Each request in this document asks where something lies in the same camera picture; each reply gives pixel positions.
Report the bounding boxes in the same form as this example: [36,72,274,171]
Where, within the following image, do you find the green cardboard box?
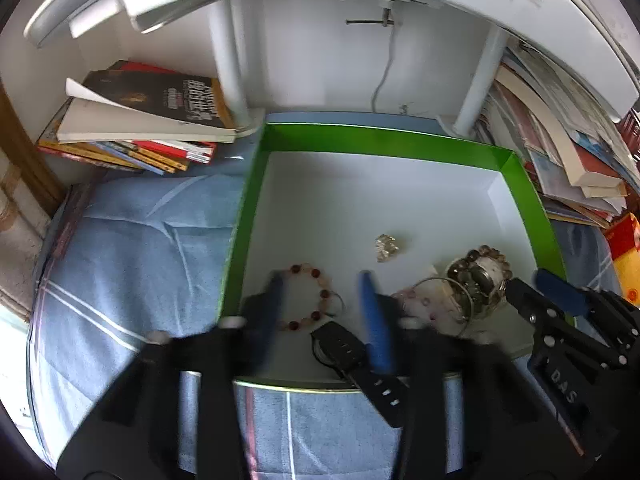
[216,122,571,391]

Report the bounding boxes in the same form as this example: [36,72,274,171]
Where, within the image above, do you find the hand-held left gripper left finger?
[57,270,286,480]

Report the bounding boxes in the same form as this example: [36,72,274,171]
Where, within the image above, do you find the silver bangle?
[410,276,476,336]

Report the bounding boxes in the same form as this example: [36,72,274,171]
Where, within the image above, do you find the tall messy book stack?
[472,42,640,228]

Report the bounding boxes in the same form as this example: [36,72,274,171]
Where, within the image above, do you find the dark wooden cabinet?
[617,105,640,153]

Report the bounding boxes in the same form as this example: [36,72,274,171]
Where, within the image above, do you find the red bead bracelet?
[277,261,335,333]

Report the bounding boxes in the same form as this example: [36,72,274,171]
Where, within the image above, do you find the red and yellow box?
[602,212,640,306]

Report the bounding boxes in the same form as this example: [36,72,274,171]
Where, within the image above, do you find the blue striped cloth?
[27,110,640,480]

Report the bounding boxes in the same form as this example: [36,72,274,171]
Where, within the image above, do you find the pale gold brooch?
[372,233,407,263]

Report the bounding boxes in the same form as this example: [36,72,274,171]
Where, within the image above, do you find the brown wooden bead bracelet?
[446,245,513,321]

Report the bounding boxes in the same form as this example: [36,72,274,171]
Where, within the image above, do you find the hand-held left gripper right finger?
[357,270,583,480]

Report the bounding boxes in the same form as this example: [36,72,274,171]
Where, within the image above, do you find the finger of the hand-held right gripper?
[506,277,626,362]
[536,269,640,347]

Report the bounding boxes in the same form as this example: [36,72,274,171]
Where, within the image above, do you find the wooden door frame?
[0,85,66,216]

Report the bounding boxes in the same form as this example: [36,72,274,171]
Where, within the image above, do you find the black wristwatch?
[310,321,408,428]

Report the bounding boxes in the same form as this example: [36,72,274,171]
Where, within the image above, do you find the small book stack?
[37,60,238,176]

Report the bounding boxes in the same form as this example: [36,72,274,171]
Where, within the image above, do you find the jade and silver charm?
[457,260,506,311]

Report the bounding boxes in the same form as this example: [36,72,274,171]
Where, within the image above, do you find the pink bead bracelet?
[392,285,456,323]

